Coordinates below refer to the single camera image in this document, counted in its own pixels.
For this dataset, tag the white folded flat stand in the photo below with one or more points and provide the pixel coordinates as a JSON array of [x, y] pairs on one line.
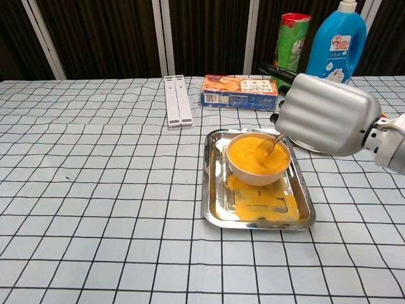
[[177, 101]]

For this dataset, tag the small metal spoon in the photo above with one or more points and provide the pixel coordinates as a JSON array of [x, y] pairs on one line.
[[264, 147]]

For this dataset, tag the rectangular steel tray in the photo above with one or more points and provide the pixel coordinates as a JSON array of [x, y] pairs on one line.
[[253, 206]]

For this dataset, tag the orange blue food box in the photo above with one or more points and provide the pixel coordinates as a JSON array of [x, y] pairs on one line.
[[237, 95]]

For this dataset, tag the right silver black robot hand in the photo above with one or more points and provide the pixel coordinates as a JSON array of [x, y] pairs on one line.
[[326, 114]]

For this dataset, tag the dark folding screen white frame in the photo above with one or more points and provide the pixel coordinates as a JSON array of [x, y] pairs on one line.
[[110, 31]]

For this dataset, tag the green chips can red lid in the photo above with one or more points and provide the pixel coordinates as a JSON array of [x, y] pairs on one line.
[[288, 47]]

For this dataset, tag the bowl of yellow powder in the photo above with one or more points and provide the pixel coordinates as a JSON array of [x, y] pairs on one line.
[[250, 168]]

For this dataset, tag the blue checked tablecloth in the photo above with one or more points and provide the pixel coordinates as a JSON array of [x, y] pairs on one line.
[[95, 190]]

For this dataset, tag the blue detergent pump bottle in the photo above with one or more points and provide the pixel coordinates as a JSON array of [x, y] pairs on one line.
[[329, 41]]

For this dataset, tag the round steel plate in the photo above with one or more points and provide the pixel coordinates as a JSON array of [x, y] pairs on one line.
[[300, 145]]

